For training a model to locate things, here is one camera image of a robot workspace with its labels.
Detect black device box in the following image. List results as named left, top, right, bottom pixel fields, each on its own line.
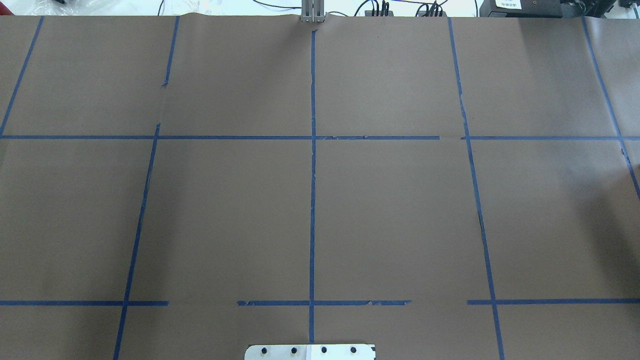
left=478, top=0, right=563, bottom=19

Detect aluminium frame post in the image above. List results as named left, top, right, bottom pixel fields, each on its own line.
left=300, top=0, right=327, bottom=24

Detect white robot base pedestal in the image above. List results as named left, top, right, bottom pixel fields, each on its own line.
left=244, top=343, right=377, bottom=360

